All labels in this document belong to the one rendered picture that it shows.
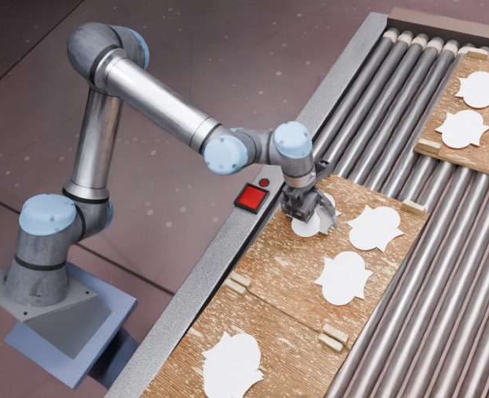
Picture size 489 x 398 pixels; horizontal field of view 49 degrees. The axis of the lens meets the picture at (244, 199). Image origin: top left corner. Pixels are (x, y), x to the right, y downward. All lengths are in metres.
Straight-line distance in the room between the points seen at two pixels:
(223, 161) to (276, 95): 2.08
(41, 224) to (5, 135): 2.35
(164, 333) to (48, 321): 0.27
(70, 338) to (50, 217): 0.34
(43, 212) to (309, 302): 0.65
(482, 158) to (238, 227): 0.67
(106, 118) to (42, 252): 0.34
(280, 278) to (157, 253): 1.34
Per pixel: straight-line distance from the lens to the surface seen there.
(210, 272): 1.42
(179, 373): 1.31
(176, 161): 2.91
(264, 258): 1.38
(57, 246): 1.30
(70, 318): 1.40
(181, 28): 3.75
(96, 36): 1.19
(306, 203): 1.28
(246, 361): 1.25
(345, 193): 1.46
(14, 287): 1.35
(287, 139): 1.12
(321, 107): 1.70
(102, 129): 1.33
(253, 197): 1.50
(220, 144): 1.02
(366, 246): 1.36
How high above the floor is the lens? 2.13
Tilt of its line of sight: 53 degrees down
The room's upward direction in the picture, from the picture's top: 18 degrees counter-clockwise
